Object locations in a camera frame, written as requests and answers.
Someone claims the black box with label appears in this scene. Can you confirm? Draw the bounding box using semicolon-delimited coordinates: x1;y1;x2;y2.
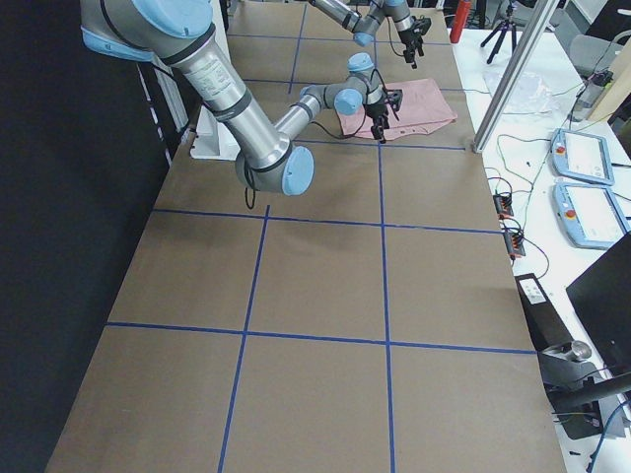
515;273;573;352

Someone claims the aluminium frame post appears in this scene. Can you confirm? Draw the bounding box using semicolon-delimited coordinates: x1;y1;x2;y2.
471;0;558;154

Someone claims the pink Snoopy t-shirt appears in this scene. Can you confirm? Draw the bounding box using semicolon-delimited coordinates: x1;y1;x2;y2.
333;79;457;141

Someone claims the grey USB hub near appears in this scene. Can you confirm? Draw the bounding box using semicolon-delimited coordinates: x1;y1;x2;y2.
500;218;526;261

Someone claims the teach pendant near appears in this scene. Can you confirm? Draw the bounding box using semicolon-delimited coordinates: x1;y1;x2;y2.
552;183;630;250

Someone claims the black tripod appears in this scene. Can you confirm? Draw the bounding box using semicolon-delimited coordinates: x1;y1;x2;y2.
480;0;517;64

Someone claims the teach pendant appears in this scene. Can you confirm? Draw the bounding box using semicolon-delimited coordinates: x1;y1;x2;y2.
552;183;630;250
549;128;615;186

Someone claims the red cylinder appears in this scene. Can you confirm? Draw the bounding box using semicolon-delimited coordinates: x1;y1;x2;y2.
450;0;471;44

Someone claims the grey usb hub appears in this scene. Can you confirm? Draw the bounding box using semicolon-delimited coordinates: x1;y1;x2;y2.
500;218;526;261
492;192;514;219

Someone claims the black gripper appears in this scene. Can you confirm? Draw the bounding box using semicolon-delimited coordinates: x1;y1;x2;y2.
365;101;389;144
398;28;425;69

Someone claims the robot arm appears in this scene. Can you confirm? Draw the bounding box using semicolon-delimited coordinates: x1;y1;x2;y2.
80;1;402;196
309;0;432;69

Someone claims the teach pendant far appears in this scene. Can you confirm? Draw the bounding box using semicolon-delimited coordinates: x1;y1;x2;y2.
549;128;615;186

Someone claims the grey USB hub far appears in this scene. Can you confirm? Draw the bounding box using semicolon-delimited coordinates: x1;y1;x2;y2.
492;192;514;219

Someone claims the clear plastic bag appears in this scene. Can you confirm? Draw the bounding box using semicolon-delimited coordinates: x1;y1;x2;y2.
504;72;559;114

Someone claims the black monitor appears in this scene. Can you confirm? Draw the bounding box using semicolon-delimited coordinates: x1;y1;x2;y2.
566;235;631;374

